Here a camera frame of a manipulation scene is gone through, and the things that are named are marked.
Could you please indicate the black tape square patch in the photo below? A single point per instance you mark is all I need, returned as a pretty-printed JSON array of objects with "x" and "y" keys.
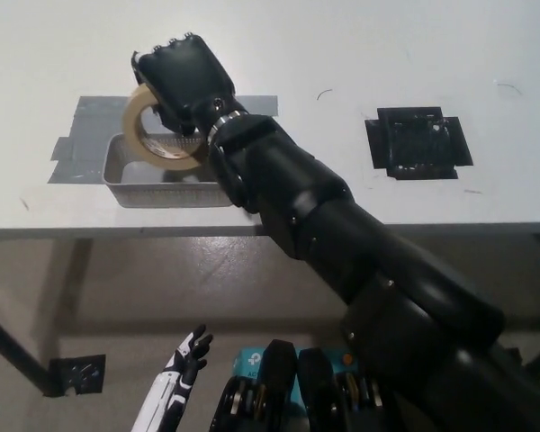
[{"x": 414, "y": 144}]

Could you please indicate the grey duct tape patch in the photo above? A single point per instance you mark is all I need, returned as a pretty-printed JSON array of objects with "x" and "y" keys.
[{"x": 94, "y": 112}]

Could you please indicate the small grey mesh container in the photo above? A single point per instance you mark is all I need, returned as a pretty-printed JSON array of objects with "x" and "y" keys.
[{"x": 162, "y": 198}]

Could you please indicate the beige masking tape roll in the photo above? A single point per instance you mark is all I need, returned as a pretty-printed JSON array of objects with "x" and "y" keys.
[{"x": 171, "y": 161}]

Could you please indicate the black robot torso teal top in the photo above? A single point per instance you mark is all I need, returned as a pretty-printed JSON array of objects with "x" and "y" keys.
[{"x": 279, "y": 382}]

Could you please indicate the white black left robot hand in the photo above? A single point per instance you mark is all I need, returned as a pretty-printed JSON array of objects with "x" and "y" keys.
[{"x": 186, "y": 360}]

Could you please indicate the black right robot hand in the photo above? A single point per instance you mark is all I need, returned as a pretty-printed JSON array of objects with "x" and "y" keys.
[{"x": 184, "y": 76}]

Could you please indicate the black metal table leg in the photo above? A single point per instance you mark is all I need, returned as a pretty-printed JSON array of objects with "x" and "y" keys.
[{"x": 13, "y": 351}]

